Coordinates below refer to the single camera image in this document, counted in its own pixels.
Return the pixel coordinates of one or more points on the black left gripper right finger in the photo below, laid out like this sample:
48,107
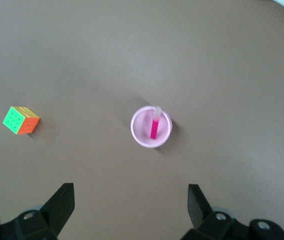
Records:
204,215

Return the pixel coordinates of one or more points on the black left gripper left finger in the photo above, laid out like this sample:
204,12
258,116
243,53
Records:
54,212

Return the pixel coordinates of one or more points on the pink marker pen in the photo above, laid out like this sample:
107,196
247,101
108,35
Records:
154,128

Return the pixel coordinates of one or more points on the colourful puzzle cube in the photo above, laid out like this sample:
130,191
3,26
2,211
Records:
19,121

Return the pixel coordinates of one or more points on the pink plastic cup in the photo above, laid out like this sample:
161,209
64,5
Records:
142,125

